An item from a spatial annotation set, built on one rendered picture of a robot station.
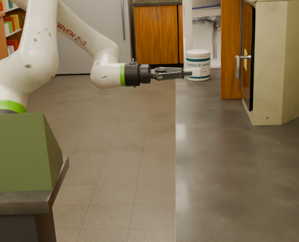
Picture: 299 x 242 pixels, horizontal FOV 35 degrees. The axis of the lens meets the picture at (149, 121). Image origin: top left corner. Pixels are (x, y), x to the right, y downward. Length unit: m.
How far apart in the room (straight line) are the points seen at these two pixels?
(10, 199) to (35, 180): 0.09
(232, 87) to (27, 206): 1.18
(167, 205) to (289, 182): 1.86
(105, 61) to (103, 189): 1.76
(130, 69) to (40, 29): 0.48
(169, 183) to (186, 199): 2.18
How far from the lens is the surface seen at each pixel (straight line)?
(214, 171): 1.49
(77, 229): 3.04
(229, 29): 2.16
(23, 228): 1.52
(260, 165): 1.54
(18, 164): 1.43
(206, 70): 2.55
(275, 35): 1.81
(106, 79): 1.83
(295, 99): 1.95
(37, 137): 1.38
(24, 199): 1.41
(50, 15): 1.53
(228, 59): 2.18
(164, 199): 3.30
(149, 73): 1.82
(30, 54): 1.42
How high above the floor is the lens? 1.58
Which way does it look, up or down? 19 degrees down
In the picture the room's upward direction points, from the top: 3 degrees counter-clockwise
